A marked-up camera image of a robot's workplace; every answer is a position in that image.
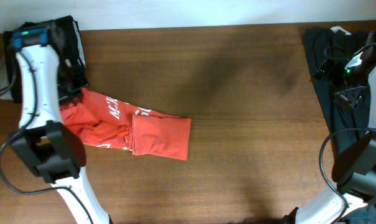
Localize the orange t-shirt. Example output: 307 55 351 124
60 88 191 161

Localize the dark clothes pile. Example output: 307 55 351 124
302 26 376 224

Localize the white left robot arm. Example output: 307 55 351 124
0 24 112 223

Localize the white garment in pile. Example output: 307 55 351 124
330 26 351 35

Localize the black folded garment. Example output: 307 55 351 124
3 16 86 103

